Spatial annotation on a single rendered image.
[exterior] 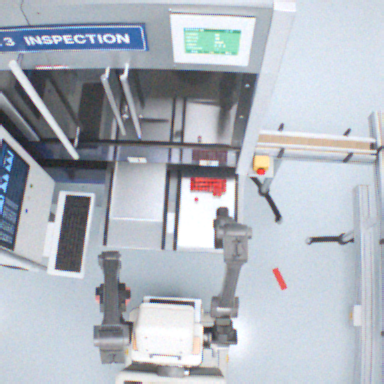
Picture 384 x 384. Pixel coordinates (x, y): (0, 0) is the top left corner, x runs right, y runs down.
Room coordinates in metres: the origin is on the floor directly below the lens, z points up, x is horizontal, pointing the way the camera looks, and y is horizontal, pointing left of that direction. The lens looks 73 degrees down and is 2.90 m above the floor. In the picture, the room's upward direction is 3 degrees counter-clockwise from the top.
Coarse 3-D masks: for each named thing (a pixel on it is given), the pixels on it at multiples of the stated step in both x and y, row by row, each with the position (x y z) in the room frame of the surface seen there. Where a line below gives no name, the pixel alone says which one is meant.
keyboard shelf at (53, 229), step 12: (60, 192) 0.68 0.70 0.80; (72, 192) 0.68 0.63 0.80; (60, 204) 0.62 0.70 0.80; (60, 216) 0.55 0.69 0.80; (48, 228) 0.49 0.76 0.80; (60, 228) 0.49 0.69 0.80; (48, 240) 0.42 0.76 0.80; (48, 252) 0.36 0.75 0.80; (84, 252) 0.36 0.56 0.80; (48, 264) 0.30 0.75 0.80; (84, 264) 0.30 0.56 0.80; (72, 276) 0.24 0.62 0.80
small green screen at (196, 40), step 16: (176, 16) 0.72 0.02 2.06; (192, 16) 0.72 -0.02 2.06; (208, 16) 0.72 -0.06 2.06; (224, 16) 0.71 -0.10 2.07; (176, 32) 0.72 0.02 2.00; (192, 32) 0.71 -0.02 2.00; (208, 32) 0.71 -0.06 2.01; (224, 32) 0.71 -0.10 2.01; (240, 32) 0.70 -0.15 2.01; (176, 48) 0.72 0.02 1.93; (192, 48) 0.72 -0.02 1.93; (208, 48) 0.71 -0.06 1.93; (224, 48) 0.71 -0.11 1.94; (240, 48) 0.70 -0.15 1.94; (224, 64) 0.71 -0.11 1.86; (240, 64) 0.70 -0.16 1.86
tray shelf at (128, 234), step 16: (176, 176) 0.71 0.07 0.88; (192, 176) 0.71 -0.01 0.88; (208, 176) 0.70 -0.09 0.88; (224, 176) 0.70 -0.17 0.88; (240, 176) 0.70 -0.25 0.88; (176, 192) 0.63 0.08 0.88; (240, 192) 0.61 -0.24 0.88; (240, 208) 0.53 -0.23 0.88; (112, 224) 0.48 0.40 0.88; (128, 224) 0.48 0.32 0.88; (144, 224) 0.47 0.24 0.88; (160, 224) 0.47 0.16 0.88; (112, 240) 0.40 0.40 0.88; (128, 240) 0.40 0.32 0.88; (144, 240) 0.39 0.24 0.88; (160, 240) 0.39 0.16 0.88
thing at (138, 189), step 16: (128, 176) 0.72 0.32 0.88; (144, 176) 0.72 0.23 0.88; (160, 176) 0.72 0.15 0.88; (112, 192) 0.63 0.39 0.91; (128, 192) 0.64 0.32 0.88; (144, 192) 0.64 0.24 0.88; (160, 192) 0.63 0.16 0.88; (112, 208) 0.56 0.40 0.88; (128, 208) 0.56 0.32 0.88; (144, 208) 0.55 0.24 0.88; (160, 208) 0.55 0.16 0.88
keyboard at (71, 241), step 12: (72, 204) 0.61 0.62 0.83; (84, 204) 0.60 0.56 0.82; (72, 216) 0.54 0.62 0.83; (84, 216) 0.54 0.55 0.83; (72, 228) 0.48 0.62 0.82; (84, 228) 0.48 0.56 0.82; (60, 240) 0.42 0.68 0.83; (72, 240) 0.42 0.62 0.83; (84, 240) 0.42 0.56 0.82; (60, 252) 0.36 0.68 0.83; (72, 252) 0.35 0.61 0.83; (60, 264) 0.29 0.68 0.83; (72, 264) 0.29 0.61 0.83
